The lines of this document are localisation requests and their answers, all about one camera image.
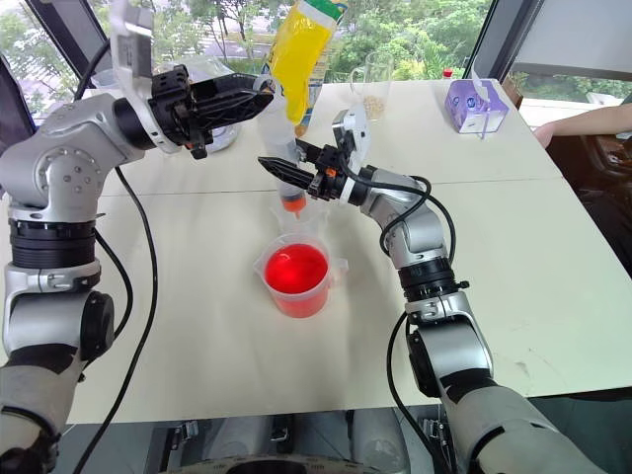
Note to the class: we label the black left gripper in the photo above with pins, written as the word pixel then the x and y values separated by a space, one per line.
pixel 173 111

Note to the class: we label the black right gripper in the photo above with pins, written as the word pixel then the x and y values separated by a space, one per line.
pixel 328 180

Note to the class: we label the clear bottle orange cap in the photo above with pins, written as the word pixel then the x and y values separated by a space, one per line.
pixel 280 140

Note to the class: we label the person's bare forearm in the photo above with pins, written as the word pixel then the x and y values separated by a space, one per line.
pixel 587 123

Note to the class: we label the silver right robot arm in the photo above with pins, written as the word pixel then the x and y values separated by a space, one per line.
pixel 444 345

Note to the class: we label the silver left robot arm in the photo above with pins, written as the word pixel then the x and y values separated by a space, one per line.
pixel 59 163

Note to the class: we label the empty clear plastic cup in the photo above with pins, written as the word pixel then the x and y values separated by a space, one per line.
pixel 317 217

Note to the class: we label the plastic cup with red liquid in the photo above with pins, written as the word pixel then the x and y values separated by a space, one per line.
pixel 296 276

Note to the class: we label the yellow plastic bag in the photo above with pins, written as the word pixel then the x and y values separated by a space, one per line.
pixel 301 54

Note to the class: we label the clear glass mug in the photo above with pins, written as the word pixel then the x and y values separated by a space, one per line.
pixel 377 81

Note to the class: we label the purple tissue box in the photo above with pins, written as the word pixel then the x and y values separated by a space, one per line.
pixel 474 106

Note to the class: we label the dark chair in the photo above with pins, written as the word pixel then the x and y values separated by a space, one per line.
pixel 597 187

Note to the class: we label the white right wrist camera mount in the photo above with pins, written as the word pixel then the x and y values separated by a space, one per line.
pixel 356 129

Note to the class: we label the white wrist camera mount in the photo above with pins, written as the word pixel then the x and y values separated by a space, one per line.
pixel 129 54
pixel 356 129

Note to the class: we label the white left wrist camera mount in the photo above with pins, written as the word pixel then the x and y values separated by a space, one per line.
pixel 129 54

